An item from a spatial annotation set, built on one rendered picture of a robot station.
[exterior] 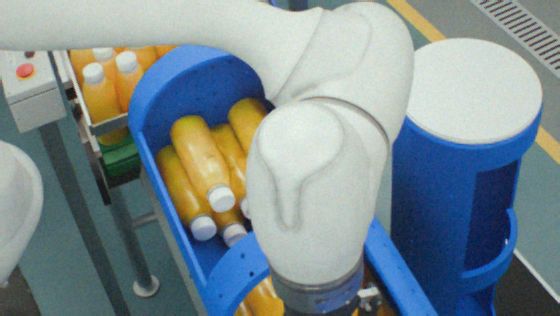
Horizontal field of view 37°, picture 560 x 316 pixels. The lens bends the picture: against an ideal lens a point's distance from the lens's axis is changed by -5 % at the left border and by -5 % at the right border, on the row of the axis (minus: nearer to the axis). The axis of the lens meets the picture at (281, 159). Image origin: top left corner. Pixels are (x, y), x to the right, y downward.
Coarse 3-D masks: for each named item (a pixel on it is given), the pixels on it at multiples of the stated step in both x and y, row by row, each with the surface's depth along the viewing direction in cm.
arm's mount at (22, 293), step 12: (12, 276) 137; (0, 288) 135; (12, 288) 135; (24, 288) 135; (0, 300) 133; (12, 300) 133; (24, 300) 133; (0, 312) 131; (12, 312) 131; (24, 312) 131; (36, 312) 131
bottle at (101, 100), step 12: (84, 84) 166; (96, 84) 164; (108, 84) 166; (84, 96) 167; (96, 96) 165; (108, 96) 167; (96, 108) 167; (108, 108) 168; (120, 108) 172; (96, 120) 170; (120, 132) 174; (108, 144) 175
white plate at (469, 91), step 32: (416, 64) 164; (448, 64) 163; (480, 64) 163; (512, 64) 162; (416, 96) 158; (448, 96) 158; (480, 96) 157; (512, 96) 157; (448, 128) 153; (480, 128) 152; (512, 128) 151
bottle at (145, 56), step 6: (126, 48) 172; (132, 48) 170; (138, 48) 170; (144, 48) 171; (150, 48) 172; (138, 54) 171; (144, 54) 171; (150, 54) 172; (138, 60) 171; (144, 60) 172; (150, 60) 173; (156, 60) 175; (144, 66) 172; (150, 66) 173
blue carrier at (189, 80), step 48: (192, 48) 142; (144, 96) 142; (192, 96) 151; (240, 96) 156; (144, 144) 143; (192, 240) 143; (240, 240) 118; (384, 240) 120; (240, 288) 115; (384, 288) 132
